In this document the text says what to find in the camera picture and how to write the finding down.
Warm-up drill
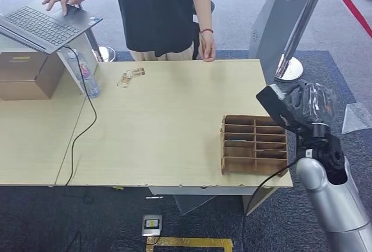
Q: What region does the chrome stanchion with round base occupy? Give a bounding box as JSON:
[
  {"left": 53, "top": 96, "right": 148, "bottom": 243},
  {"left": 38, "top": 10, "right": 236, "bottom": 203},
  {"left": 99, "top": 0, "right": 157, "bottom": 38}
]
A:
[
  {"left": 59, "top": 0, "right": 117, "bottom": 63},
  {"left": 274, "top": 0, "right": 331, "bottom": 83}
]

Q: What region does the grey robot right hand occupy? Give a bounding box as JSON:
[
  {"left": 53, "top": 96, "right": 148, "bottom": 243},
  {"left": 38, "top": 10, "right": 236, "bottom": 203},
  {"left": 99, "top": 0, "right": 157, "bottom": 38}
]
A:
[{"left": 280, "top": 80, "right": 338, "bottom": 130}]

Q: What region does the brown cardboard box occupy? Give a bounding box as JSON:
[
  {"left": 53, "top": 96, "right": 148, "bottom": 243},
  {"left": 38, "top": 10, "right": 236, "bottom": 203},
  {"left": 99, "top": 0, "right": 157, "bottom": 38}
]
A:
[{"left": 0, "top": 51, "right": 66, "bottom": 101}]

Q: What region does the red barrier belt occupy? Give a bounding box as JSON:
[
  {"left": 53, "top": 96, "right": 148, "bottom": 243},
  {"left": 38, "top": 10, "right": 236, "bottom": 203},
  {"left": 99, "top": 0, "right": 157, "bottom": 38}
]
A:
[{"left": 218, "top": 0, "right": 372, "bottom": 38}]

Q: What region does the yellow floor tape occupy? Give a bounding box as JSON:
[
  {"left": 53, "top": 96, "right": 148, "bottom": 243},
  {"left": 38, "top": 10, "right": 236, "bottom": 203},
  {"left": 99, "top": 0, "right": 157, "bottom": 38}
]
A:
[{"left": 145, "top": 236, "right": 233, "bottom": 252}]

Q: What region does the grey laptop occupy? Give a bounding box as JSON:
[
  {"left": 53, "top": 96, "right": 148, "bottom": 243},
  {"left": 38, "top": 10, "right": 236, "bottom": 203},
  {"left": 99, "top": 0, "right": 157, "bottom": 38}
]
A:
[{"left": 0, "top": 0, "right": 103, "bottom": 55}]

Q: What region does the grey kiosk stand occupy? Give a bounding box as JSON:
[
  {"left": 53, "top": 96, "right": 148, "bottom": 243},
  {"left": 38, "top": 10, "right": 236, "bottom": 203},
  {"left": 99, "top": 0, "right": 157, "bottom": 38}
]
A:
[{"left": 249, "top": 0, "right": 331, "bottom": 89}]

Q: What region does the clear plastic water bottle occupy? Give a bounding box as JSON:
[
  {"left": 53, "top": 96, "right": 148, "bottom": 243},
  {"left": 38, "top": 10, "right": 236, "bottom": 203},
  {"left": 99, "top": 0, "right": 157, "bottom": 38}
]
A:
[{"left": 67, "top": 48, "right": 100, "bottom": 100}]

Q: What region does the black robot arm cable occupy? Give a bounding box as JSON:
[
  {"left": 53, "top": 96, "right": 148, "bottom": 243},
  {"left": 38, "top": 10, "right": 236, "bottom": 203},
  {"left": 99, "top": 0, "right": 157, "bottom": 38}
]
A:
[{"left": 242, "top": 159, "right": 299, "bottom": 252}]

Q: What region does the silver floor socket box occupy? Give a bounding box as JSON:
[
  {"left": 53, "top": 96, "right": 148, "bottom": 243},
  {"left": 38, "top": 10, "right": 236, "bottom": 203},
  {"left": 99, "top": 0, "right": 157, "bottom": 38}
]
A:
[{"left": 142, "top": 214, "right": 163, "bottom": 237}]

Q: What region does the grey panel under desk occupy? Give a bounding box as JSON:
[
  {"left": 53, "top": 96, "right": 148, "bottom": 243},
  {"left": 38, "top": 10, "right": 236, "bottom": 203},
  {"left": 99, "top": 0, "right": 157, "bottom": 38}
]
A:
[{"left": 174, "top": 194, "right": 218, "bottom": 216}]

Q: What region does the person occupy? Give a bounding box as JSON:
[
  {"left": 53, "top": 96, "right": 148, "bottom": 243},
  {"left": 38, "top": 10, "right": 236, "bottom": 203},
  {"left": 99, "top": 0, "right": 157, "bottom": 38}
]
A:
[{"left": 41, "top": 0, "right": 220, "bottom": 63}]

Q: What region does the black laptop power cable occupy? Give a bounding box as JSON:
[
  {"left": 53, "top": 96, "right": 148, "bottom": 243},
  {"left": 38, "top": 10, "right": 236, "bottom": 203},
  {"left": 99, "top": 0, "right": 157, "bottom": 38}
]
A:
[{"left": 63, "top": 45, "right": 98, "bottom": 187}]

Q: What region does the person's left hand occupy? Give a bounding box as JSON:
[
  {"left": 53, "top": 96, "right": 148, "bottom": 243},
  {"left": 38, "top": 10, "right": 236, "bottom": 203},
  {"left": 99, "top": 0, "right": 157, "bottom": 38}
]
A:
[{"left": 199, "top": 30, "right": 217, "bottom": 63}]

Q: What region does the wooden slotted card organizer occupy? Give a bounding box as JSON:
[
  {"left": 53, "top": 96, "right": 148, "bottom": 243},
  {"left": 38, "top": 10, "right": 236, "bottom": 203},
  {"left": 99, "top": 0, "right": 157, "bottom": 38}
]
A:
[{"left": 220, "top": 114, "right": 289, "bottom": 176}]

